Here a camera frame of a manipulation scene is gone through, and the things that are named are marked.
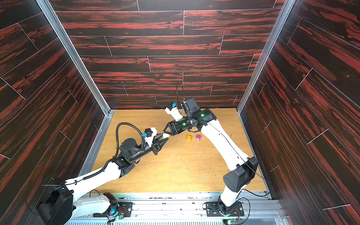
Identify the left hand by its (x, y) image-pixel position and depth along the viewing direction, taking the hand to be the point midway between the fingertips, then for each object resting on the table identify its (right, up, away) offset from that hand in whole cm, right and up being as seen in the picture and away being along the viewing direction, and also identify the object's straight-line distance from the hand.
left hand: (166, 136), depth 72 cm
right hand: (+3, +5, +2) cm, 6 cm away
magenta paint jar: (+21, -3, +29) cm, 36 cm away
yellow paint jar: (0, +1, -2) cm, 2 cm away
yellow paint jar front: (+14, -3, +29) cm, 32 cm away
